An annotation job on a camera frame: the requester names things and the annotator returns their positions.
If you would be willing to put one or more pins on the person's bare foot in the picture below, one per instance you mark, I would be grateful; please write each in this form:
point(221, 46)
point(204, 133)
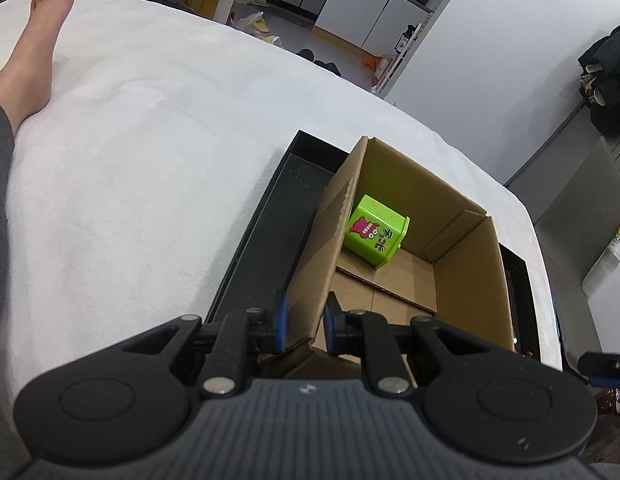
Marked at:
point(26, 78)

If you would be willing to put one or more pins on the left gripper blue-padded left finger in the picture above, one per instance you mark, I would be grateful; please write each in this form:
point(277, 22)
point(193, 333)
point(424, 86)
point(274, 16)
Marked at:
point(234, 345)

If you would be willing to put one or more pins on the white cabinet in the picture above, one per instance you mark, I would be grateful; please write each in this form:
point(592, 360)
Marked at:
point(374, 26)

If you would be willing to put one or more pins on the brown cardboard box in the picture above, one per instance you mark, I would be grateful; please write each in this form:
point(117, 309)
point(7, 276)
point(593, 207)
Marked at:
point(449, 264)

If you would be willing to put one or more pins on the green cartoon tin box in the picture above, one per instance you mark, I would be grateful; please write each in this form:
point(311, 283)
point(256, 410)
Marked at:
point(374, 232)

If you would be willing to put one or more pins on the black shallow tray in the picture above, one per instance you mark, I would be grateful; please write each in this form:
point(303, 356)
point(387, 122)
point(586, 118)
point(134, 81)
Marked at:
point(276, 236)

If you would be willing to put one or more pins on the white fleece blanket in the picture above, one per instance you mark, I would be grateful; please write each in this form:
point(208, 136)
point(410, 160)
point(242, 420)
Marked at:
point(131, 190)

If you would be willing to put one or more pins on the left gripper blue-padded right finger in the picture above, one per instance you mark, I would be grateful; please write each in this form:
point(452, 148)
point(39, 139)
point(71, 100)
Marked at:
point(379, 345)

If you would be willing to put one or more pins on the dark clothes pile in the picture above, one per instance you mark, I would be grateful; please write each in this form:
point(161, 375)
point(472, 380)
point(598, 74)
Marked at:
point(600, 83)

